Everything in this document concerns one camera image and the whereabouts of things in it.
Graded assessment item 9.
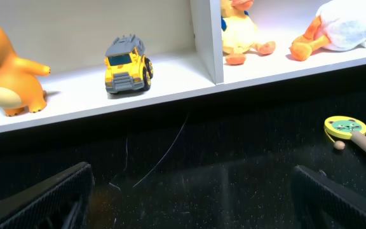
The white shelf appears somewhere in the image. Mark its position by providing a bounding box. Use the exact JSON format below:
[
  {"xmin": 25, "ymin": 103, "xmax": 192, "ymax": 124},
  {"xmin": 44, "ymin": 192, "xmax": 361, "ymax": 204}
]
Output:
[{"xmin": 0, "ymin": 0, "xmax": 366, "ymax": 138}]

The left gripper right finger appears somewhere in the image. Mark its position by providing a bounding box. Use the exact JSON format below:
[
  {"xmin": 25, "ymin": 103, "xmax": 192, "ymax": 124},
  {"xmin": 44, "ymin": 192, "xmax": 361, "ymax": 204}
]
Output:
[{"xmin": 290, "ymin": 165, "xmax": 366, "ymax": 229}]

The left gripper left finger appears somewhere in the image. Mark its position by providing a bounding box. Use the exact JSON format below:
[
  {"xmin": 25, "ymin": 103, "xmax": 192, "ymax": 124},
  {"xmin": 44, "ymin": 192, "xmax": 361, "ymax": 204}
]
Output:
[{"xmin": 0, "ymin": 161, "xmax": 95, "ymax": 229}]

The yellow plush duck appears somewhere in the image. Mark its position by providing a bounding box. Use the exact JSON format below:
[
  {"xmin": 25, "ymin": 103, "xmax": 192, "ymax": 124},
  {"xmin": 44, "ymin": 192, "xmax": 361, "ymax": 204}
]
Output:
[{"xmin": 220, "ymin": 0, "xmax": 277, "ymax": 66}]

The yellow rattle drum toy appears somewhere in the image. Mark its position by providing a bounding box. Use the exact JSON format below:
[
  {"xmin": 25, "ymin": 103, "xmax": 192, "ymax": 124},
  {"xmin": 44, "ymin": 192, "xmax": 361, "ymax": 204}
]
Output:
[{"xmin": 323, "ymin": 115, "xmax": 366, "ymax": 170}]

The grey and yellow toy truck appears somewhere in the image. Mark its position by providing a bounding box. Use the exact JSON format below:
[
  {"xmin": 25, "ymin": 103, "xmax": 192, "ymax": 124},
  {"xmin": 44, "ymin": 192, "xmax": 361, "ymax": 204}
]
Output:
[{"xmin": 104, "ymin": 34, "xmax": 154, "ymax": 95}]

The orange dinosaur figure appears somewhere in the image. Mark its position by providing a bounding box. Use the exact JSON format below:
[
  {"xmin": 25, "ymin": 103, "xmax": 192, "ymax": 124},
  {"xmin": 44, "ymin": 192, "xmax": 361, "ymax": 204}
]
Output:
[{"xmin": 0, "ymin": 17, "xmax": 51, "ymax": 118}]

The white plush duck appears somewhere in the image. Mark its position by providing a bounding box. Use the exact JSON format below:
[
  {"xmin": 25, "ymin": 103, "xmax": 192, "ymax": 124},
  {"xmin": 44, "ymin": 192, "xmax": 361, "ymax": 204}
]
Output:
[{"xmin": 289, "ymin": 0, "xmax": 366, "ymax": 62}]

